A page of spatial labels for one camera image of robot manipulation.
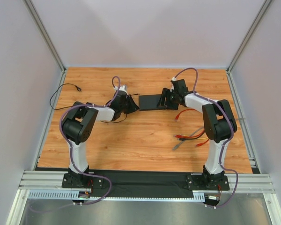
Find left aluminium frame post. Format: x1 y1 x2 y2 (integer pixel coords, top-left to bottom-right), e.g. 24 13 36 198
23 0 66 72

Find right aluminium frame post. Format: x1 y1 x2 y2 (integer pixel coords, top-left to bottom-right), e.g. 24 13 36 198
226 0 274 74

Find front aluminium rail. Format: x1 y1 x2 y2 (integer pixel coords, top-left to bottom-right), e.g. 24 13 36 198
19 171 275 194

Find aluminium frame post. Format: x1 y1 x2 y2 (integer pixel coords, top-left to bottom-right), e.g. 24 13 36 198
226 0 274 74
23 0 66 72

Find black cloth strip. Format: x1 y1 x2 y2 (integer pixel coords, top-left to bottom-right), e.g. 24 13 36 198
35 166 263 198

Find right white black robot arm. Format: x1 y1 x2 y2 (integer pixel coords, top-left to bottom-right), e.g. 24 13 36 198
157 78 237 181

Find grey slotted cable duct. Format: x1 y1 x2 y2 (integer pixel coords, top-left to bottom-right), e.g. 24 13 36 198
28 190 205 202

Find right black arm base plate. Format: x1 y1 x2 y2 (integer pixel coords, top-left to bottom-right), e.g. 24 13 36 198
186 173 230 191

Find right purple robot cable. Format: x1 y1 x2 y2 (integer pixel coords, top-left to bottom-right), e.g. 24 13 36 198
171 67 239 210

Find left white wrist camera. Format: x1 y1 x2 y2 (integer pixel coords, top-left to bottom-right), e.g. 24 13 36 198
114 85 128 94

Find red ethernet cable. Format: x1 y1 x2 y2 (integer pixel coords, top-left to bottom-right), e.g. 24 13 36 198
174 130 206 139

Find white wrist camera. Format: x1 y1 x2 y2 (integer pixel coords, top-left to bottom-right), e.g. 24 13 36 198
114 85 128 94
170 76 177 91

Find grey ethernet cable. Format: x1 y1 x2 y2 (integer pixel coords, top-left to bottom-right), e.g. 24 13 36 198
172 118 246 150

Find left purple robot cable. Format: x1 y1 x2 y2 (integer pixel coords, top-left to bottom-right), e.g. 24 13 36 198
28 75 121 213

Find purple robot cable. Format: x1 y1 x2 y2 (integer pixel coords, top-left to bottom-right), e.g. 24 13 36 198
28 75 121 213
171 67 239 210

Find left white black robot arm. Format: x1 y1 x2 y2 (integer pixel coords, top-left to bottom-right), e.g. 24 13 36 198
59 85 139 174

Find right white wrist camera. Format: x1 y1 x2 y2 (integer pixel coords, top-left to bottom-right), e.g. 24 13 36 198
170 76 177 91

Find black network switch box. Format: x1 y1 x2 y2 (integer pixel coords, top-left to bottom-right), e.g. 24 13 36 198
139 94 166 111

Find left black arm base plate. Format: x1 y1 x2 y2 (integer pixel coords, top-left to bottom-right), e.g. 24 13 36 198
61 172 104 189

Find thin black power cable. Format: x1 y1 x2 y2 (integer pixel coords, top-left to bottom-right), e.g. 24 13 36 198
49 83 139 124

